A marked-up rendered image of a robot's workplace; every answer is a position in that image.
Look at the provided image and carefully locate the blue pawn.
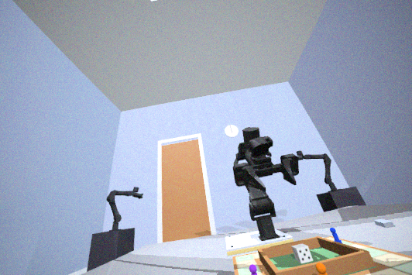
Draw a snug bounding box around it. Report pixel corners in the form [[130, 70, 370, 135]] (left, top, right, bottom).
[[330, 228, 342, 243]]

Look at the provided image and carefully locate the white die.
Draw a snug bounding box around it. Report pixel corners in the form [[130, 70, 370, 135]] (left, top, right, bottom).
[[291, 244, 313, 263]]

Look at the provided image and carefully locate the purple pawn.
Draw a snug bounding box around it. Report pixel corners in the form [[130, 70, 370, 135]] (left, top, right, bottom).
[[249, 264, 257, 275]]

